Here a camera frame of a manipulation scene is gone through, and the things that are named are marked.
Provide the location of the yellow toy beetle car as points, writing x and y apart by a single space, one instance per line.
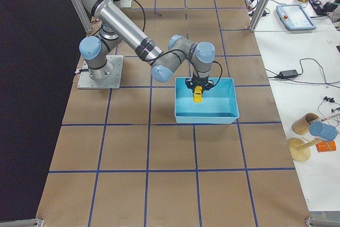
197 94

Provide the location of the blue cup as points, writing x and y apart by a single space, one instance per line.
323 131

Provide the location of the brown paper table cover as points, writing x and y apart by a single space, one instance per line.
121 159

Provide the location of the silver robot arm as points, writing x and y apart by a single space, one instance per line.
163 64

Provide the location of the wooden cup holder stand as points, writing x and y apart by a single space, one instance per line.
300 150

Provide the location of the teach pendant tablet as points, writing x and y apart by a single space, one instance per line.
294 17

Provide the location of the aluminium frame post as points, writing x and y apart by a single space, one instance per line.
264 1
81 12

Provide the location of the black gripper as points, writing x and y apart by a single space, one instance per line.
198 81

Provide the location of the orange cup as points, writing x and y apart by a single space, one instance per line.
324 146

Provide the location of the light blue plastic bin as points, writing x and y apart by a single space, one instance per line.
218 106

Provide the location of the cardboard tube cup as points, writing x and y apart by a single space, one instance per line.
301 126

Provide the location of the right aluminium frame post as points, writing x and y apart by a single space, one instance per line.
81 12

